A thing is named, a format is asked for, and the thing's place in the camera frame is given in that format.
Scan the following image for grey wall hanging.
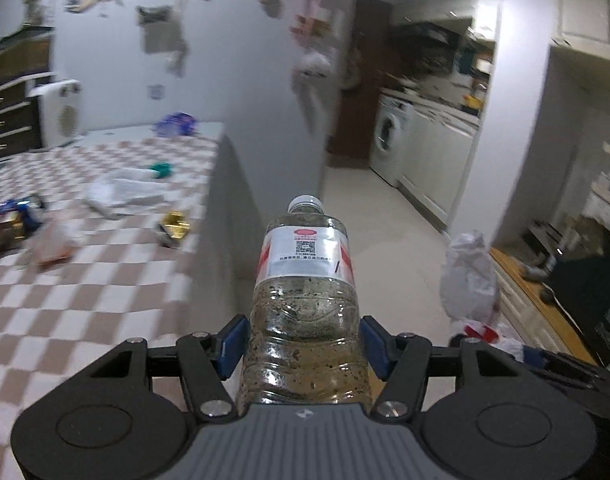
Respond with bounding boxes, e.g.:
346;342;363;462
136;4;186;77

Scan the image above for checkered silver-backed tablecloth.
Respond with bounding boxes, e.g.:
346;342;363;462
0;121;266;480

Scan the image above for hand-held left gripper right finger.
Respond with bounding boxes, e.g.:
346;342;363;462
360;315;524;421

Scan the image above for clear bag with orange scraps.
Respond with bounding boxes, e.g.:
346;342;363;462
27;210;88;271

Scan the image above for white washing machine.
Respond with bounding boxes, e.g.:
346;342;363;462
369;94;416;187

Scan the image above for hanging white plastic bag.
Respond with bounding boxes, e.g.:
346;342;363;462
291;49;336;92

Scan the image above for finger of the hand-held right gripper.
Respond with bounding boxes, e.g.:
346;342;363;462
522;346;610;383

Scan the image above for gold foil wrapper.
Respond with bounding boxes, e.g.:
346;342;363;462
156;211;192;249

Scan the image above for white heater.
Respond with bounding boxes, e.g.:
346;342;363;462
29;79;84;149

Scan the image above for blue patterned plastic bag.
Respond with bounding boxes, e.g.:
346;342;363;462
154;112;198;137

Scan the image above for brown wooden door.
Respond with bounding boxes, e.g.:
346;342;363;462
326;0;394;170

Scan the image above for dark drawer cabinet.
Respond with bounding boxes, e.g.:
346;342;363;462
0;26;56;165

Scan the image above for white kitchen base cabinets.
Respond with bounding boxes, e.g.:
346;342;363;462
399;102;482;233

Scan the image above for clear plastic bottle white label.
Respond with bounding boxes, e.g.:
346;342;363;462
235;194;376;417

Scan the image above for wooden side counter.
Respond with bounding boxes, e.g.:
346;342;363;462
489;247;603;367

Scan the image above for white upper kitchen cabinets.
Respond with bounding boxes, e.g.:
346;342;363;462
394;0;504;28

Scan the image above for black microwave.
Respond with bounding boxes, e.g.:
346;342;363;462
544;251;610;378

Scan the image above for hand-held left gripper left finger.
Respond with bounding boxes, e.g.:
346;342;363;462
87;314;250;419

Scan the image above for pink hanging organizer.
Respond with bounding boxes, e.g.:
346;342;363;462
291;0;346;47

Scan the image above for blue snack packet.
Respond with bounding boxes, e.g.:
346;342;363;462
0;195;48;233

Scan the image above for brown box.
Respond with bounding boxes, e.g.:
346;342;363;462
0;211;26;261

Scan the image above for white wrapper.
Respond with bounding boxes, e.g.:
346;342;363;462
439;230;524;362

